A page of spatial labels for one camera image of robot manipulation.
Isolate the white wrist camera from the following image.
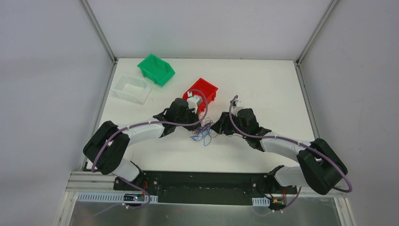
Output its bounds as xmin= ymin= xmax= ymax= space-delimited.
xmin=186 ymin=91 xmax=202 ymax=113
xmin=230 ymin=97 xmax=244 ymax=116

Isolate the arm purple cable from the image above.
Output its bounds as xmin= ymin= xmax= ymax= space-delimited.
xmin=91 ymin=89 xmax=209 ymax=173
xmin=229 ymin=95 xmax=353 ymax=194

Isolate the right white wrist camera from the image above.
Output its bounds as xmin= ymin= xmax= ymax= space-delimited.
xmin=230 ymin=97 xmax=244 ymax=116

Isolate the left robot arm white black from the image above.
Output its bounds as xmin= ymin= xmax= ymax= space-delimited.
xmin=83 ymin=95 xmax=202 ymax=190

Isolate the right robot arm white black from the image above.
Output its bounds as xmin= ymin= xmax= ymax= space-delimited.
xmin=211 ymin=108 xmax=352 ymax=195

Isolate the blue wire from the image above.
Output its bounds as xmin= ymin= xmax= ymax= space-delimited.
xmin=190 ymin=120 xmax=214 ymax=147

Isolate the green plastic bin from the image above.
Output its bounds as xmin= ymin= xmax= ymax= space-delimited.
xmin=137 ymin=54 xmax=175 ymax=87

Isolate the orange wire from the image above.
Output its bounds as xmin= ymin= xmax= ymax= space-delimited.
xmin=191 ymin=117 xmax=219 ymax=139

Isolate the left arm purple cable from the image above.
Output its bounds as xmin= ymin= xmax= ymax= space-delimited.
xmin=91 ymin=89 xmax=209 ymax=173

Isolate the right slotted cable duct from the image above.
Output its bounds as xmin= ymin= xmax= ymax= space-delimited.
xmin=252 ymin=197 xmax=270 ymax=207

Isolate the slotted cable duct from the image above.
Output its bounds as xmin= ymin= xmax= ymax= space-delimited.
xmin=252 ymin=197 xmax=270 ymax=207
xmin=77 ymin=192 xmax=159 ymax=204

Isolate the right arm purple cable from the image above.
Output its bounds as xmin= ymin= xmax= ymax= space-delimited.
xmin=229 ymin=95 xmax=353 ymax=194

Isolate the clear plastic bin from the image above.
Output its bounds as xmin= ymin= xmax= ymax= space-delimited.
xmin=111 ymin=73 xmax=152 ymax=105

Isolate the left slotted cable duct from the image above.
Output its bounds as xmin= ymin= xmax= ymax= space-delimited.
xmin=77 ymin=192 xmax=159 ymax=204

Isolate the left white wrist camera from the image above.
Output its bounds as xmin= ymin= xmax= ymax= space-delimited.
xmin=186 ymin=91 xmax=202 ymax=113

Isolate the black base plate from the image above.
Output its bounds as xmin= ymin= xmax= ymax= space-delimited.
xmin=113 ymin=170 xmax=297 ymax=205

